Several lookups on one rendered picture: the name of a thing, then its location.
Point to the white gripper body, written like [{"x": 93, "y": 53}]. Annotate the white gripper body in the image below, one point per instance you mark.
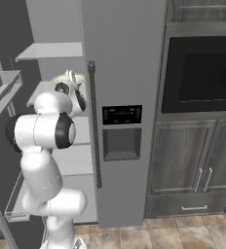
[{"x": 71, "y": 77}]

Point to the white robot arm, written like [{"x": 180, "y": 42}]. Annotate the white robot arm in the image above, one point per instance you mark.
[{"x": 38, "y": 181}]

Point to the grey fridge shelf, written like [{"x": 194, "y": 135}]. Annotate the grey fridge shelf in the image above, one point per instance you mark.
[{"x": 53, "y": 50}]

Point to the grey fridge body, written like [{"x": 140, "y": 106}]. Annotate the grey fridge body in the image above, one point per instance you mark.
[{"x": 56, "y": 22}]

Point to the grey fridge door with dispenser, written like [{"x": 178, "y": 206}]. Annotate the grey fridge door with dispenser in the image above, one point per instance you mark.
[{"x": 124, "y": 48}]

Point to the clear fridge door bin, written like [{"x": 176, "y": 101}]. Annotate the clear fridge door bin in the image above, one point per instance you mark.
[{"x": 3, "y": 87}]

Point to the open grey fridge door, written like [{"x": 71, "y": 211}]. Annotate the open grey fridge door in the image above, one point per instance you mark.
[{"x": 3, "y": 45}]

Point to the clear fridge drawer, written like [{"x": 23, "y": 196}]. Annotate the clear fridge drawer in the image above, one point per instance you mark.
[{"x": 81, "y": 181}]

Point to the grey wood cabinet door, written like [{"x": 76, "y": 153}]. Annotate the grey wood cabinet door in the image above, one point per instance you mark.
[
  {"x": 225, "y": 152},
  {"x": 180, "y": 155}
]

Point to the grey wood overhead cabinet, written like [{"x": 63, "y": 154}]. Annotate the grey wood overhead cabinet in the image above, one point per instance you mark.
[{"x": 202, "y": 9}]

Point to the black built-in oven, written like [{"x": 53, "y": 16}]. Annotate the black built-in oven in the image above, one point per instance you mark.
[{"x": 202, "y": 74}]

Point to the grey wood drawer front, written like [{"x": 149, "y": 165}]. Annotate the grey wood drawer front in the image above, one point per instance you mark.
[{"x": 170, "y": 205}]

